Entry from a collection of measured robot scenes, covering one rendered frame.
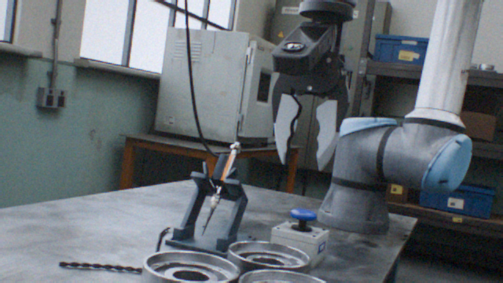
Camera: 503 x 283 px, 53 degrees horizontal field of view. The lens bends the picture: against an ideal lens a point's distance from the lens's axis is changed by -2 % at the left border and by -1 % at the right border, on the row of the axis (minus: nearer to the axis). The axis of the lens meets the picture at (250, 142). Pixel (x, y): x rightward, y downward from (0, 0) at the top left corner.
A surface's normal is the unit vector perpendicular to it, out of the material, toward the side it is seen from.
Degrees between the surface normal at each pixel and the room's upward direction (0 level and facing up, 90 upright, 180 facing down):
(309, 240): 90
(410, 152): 78
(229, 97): 90
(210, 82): 90
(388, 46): 90
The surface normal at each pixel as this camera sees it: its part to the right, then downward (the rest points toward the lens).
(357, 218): -0.09, -0.26
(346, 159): -0.72, -0.05
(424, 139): -0.47, -0.15
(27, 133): 0.91, 0.15
